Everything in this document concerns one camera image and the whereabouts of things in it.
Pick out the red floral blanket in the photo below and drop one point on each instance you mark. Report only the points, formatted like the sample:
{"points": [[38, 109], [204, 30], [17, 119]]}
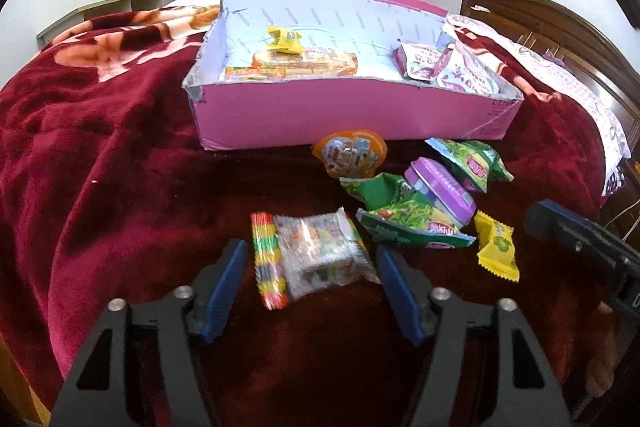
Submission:
{"points": [[100, 147]]}

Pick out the purple plastic jelly cup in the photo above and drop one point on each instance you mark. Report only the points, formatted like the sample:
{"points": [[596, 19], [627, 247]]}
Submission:
{"points": [[442, 192]]}

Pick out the green pea snack packet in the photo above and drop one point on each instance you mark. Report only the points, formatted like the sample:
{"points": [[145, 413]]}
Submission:
{"points": [[380, 189], [410, 224], [470, 162]]}

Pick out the clear snack packet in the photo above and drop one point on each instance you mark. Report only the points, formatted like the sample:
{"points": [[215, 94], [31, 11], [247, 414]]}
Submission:
{"points": [[320, 257]]}

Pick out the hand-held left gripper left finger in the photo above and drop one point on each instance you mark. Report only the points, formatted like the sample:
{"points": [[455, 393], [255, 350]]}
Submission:
{"points": [[227, 287]]}

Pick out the orange jelly cup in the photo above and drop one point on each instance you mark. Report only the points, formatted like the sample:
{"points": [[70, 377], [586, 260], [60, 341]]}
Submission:
{"points": [[350, 154]]}

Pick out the pink cardboard box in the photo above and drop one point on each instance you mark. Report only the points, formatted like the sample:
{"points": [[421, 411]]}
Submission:
{"points": [[325, 117]]}

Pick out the yellow candy packet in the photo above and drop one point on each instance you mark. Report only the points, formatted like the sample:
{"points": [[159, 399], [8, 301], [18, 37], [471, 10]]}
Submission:
{"points": [[495, 247], [284, 39]]}

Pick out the golden cracker packet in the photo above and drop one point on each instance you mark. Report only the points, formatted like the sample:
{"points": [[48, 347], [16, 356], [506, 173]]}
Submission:
{"points": [[310, 62]]}

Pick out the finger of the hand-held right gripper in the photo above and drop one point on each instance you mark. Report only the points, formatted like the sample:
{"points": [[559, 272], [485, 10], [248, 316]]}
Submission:
{"points": [[575, 237]]}

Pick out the orange red snack packet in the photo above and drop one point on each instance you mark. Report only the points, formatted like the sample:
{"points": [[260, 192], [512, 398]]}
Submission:
{"points": [[250, 73]]}

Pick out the rainbow striped candy strip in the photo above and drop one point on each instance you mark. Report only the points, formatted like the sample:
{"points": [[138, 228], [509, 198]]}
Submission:
{"points": [[270, 257]]}

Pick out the white pink jelly pouch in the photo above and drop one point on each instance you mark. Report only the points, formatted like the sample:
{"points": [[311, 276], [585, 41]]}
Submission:
{"points": [[465, 74], [415, 59]]}

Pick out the grey shelf unit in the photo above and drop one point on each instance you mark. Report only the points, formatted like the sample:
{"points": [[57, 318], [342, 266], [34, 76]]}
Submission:
{"points": [[100, 12]]}

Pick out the wooden headboard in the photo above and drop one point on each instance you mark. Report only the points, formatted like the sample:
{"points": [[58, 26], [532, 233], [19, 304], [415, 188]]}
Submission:
{"points": [[525, 14]]}

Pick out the person's right hand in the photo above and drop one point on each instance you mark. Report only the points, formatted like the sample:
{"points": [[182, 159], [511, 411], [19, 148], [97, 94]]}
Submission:
{"points": [[604, 367]]}

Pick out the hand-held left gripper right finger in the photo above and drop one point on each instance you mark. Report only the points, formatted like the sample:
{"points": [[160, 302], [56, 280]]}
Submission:
{"points": [[397, 292]]}

